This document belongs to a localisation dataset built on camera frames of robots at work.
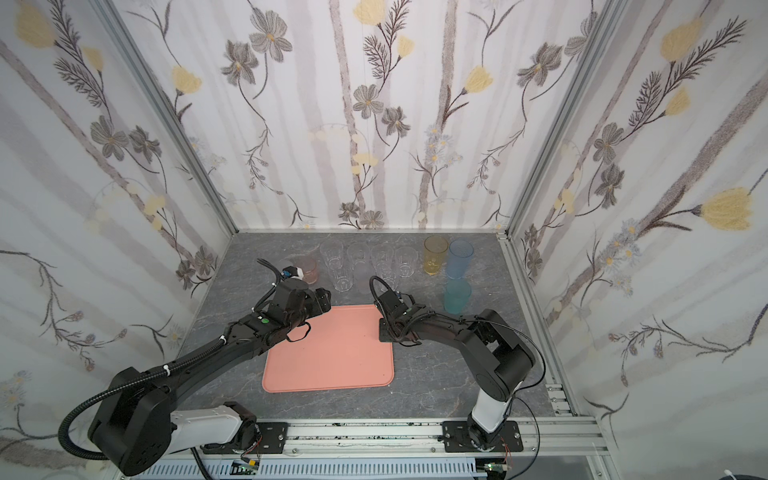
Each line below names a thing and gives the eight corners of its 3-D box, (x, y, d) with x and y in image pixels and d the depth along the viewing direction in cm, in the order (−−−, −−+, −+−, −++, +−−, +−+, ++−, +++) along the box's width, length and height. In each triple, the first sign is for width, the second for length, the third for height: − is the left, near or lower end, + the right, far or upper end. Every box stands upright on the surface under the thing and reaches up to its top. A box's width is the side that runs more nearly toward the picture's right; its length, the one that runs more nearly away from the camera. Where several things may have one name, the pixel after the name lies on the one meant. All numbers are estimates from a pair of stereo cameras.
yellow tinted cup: (417, 272, 111) (420, 248, 100) (424, 256, 116) (429, 232, 105) (437, 279, 109) (443, 255, 98) (444, 263, 114) (451, 239, 103)
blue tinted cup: (444, 279, 109) (451, 255, 97) (442, 264, 113) (449, 239, 102) (465, 280, 109) (475, 255, 97) (462, 265, 113) (471, 239, 102)
